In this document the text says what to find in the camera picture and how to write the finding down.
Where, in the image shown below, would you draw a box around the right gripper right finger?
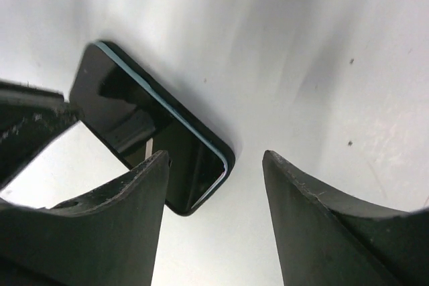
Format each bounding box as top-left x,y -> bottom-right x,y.
262,150 -> 428,285

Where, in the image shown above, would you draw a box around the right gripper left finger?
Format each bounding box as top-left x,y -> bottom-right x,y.
1,151 -> 170,285

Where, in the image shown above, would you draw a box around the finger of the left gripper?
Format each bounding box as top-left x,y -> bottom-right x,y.
1,81 -> 82,188

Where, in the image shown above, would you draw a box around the black smartphone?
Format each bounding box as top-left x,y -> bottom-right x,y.
69,42 -> 229,215

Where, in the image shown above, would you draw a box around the black phone case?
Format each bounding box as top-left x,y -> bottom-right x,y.
68,40 -> 236,217

